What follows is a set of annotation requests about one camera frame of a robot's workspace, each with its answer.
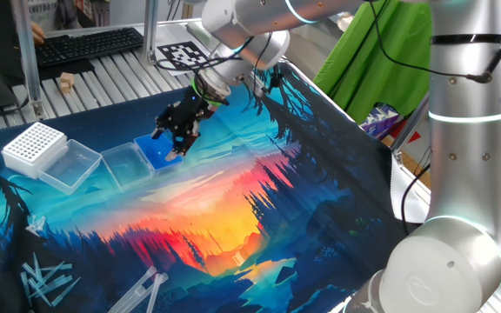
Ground black white marker sheet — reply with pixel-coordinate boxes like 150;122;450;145
154;40;217;77

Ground clear large pipette tip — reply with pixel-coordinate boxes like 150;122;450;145
144;272;170;313
117;272;170;313
107;265;159;313

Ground green cloth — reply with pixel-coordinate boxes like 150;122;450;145
313;0;434;125

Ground printed sunset forest cloth mat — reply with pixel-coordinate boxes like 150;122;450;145
0;58;432;313

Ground black computer keyboard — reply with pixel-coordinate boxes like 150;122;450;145
35;27;145;68

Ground blue tip box clear lid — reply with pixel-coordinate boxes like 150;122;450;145
99;132;185;191

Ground person white printed shirt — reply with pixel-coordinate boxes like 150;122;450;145
28;0;82;31

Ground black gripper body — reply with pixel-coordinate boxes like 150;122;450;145
165;86;217;131

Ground purple patterned box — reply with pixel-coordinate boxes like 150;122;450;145
360;103;404;140

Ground small wooden block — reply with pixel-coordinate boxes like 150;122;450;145
58;71;77;94

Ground white tip box clear lid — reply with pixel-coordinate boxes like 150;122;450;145
1;121;104;196

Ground black desk pad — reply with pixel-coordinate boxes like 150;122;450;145
37;57;97;83

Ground pale blue medium pipette tip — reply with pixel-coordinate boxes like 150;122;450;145
39;262;74;272
27;276;53;308
37;260;66;283
30;273;74;299
50;276;82;308
20;262;39;280
18;271;33;307
31;251;43;279

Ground clear small tips cluster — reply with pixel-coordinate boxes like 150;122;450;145
25;215;48;237

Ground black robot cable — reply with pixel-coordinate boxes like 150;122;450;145
154;0;501;238

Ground person hand at keyboard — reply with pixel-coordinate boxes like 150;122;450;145
30;20;48;47

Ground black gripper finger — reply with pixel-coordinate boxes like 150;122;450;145
150;103;182;141
164;120;203;163

